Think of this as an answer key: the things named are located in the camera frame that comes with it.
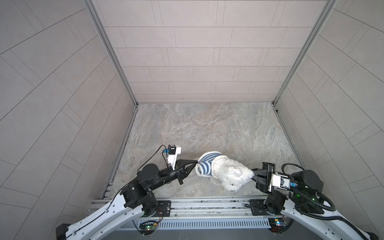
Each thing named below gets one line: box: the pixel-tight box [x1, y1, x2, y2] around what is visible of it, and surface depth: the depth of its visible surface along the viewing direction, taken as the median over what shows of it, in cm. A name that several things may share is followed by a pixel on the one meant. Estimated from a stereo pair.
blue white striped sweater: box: [195, 151, 223, 177], surface depth 56 cm
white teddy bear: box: [211, 155, 255, 192], surface depth 50 cm
